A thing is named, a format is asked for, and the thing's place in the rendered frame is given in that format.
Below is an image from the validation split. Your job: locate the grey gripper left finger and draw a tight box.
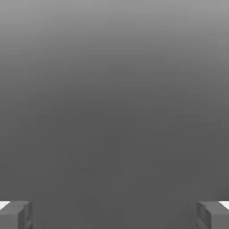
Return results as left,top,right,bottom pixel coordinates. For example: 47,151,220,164
0,200,34,229

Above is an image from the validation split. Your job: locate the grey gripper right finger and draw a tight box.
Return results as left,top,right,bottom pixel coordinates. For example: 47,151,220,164
196,200,229,229

